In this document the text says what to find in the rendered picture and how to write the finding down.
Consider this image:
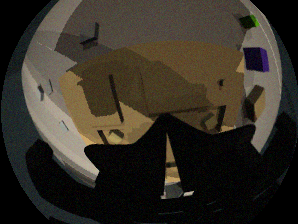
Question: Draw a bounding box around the tan block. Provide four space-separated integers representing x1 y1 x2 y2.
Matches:
245 85 266 123

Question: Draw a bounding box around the green block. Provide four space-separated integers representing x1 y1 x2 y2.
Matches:
238 15 259 28

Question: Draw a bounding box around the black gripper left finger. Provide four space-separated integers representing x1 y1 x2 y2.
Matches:
84 115 168 196

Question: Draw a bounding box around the purple cube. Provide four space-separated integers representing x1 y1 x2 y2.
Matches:
243 47 270 72

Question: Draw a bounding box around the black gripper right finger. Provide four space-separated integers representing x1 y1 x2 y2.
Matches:
165 113 257 193

